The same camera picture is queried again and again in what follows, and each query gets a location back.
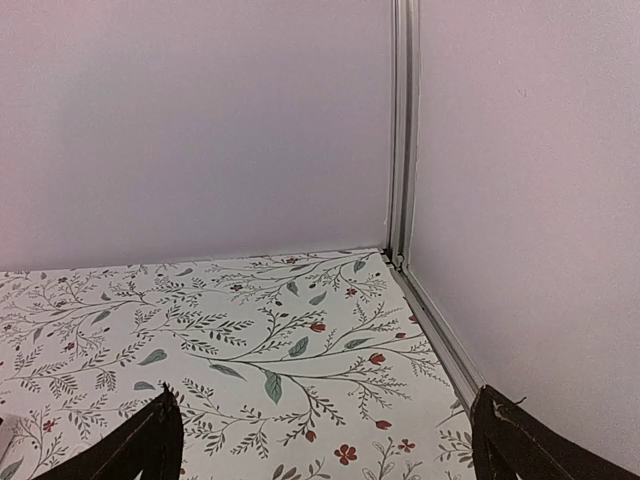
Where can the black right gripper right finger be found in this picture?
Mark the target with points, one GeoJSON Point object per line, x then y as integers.
{"type": "Point", "coordinates": [509, 443]}

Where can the right aluminium corner post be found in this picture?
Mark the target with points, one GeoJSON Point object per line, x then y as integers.
{"type": "Point", "coordinates": [406, 63]}

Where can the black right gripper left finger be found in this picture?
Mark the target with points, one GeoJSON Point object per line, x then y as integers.
{"type": "Point", "coordinates": [149, 445]}

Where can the floral patterned table mat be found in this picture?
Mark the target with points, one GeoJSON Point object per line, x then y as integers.
{"type": "Point", "coordinates": [308, 366]}

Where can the aluminium right table edge rail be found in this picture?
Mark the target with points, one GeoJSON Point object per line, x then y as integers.
{"type": "Point", "coordinates": [462, 372]}

